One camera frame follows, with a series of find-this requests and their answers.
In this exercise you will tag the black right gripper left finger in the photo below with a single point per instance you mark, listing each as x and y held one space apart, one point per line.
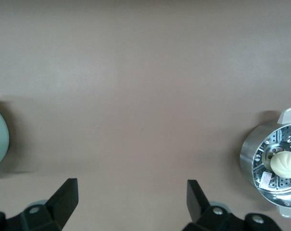
61 207

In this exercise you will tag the white steamed bun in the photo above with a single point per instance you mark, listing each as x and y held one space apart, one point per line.
284 163

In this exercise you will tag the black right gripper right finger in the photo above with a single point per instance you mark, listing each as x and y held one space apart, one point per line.
200 211

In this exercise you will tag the steel steamer pot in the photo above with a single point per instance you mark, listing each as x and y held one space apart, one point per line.
249 146

